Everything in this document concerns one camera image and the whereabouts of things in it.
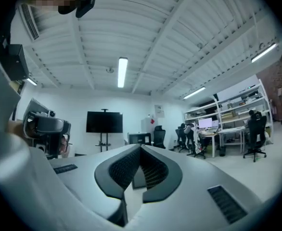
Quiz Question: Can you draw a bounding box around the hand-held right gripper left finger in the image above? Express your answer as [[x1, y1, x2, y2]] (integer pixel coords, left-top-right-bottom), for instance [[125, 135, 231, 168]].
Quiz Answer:
[[48, 143, 141, 228]]

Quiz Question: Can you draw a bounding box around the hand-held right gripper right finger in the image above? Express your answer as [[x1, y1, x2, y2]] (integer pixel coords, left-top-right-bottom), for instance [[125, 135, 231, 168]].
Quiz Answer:
[[128, 143, 264, 231]]

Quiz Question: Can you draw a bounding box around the white wall poster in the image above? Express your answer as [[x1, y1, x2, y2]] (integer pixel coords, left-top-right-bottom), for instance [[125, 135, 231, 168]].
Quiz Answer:
[[154, 104, 165, 118]]

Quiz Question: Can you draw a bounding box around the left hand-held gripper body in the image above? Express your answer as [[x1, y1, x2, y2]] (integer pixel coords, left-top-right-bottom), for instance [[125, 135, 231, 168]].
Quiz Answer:
[[23, 97, 71, 159]]

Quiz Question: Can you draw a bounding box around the black head-mounted camera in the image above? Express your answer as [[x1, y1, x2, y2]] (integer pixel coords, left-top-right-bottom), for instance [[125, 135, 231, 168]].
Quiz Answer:
[[75, 0, 96, 18]]

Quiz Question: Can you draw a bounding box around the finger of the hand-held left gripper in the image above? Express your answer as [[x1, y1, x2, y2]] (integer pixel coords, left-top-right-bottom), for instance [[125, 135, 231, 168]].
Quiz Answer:
[[36, 116, 72, 136]]

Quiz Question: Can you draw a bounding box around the white shelf unit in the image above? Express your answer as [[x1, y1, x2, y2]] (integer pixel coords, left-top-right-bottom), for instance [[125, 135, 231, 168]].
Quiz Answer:
[[215, 78, 274, 144], [183, 93, 220, 130]]

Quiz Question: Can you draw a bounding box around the white fridge with red sticker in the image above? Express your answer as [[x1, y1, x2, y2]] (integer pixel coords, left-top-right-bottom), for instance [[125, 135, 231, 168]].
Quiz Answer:
[[141, 116, 159, 144]]

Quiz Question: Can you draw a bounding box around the black office chair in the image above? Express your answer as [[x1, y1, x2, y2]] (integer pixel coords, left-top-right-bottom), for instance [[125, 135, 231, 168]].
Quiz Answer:
[[175, 126, 189, 153], [186, 123, 207, 160], [243, 112, 268, 163], [153, 125, 167, 150]]

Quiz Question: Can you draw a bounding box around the white air vent grille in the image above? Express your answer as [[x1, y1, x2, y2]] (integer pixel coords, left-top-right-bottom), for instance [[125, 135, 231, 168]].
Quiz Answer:
[[19, 3, 40, 41]]

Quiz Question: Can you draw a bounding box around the person's left forearm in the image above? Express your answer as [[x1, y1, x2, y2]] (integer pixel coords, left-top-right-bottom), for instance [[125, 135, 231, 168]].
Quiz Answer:
[[7, 120, 25, 139]]

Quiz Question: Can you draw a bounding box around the lit computer monitor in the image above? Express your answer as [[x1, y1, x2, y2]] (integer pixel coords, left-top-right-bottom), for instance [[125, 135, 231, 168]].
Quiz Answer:
[[198, 118, 213, 129]]

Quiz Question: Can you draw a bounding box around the black television screen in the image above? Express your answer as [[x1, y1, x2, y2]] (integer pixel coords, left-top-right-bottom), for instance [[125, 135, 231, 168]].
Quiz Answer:
[[86, 111, 123, 133]]

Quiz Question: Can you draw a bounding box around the black television stand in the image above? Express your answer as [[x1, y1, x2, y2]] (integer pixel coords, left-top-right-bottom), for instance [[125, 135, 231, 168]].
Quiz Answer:
[[95, 108, 113, 153]]

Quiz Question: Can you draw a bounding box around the black glass-door cabinet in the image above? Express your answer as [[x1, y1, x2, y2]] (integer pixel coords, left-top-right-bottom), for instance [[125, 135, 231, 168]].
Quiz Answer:
[[128, 132, 152, 146]]

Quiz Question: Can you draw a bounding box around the white office desk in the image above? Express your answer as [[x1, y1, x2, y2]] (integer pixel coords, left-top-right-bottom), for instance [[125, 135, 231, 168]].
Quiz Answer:
[[198, 126, 247, 159]]

